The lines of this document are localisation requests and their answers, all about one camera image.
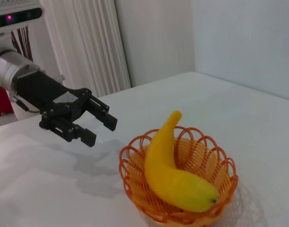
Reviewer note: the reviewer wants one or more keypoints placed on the orange woven plastic basket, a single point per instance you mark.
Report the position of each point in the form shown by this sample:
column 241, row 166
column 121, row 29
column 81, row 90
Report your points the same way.
column 201, row 153

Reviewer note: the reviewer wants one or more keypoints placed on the grey head camera bar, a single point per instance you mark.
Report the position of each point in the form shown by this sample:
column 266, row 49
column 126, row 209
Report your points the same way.
column 17, row 17

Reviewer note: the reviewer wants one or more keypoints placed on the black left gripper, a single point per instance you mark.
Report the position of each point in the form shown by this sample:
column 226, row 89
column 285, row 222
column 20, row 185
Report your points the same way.
column 40, row 92

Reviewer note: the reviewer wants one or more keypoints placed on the red robot base part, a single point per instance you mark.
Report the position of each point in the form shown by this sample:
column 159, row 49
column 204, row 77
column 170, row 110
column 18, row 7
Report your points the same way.
column 1, row 101

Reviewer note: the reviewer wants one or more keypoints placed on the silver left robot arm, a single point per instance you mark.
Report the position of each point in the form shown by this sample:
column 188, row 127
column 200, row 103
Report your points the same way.
column 10, row 68

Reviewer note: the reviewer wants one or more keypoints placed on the yellow banana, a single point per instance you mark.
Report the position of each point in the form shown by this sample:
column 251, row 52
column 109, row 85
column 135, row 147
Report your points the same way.
column 172, row 184

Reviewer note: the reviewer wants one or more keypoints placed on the white robot head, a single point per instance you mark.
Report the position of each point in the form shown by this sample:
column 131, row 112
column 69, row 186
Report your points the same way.
column 17, row 2

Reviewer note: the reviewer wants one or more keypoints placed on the silver plug on left gripper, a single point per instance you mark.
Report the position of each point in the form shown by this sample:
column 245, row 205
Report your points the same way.
column 60, row 78

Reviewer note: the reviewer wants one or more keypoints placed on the white pleated curtain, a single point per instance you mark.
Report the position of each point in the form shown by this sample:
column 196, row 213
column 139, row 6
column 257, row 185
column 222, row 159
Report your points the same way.
column 87, row 47

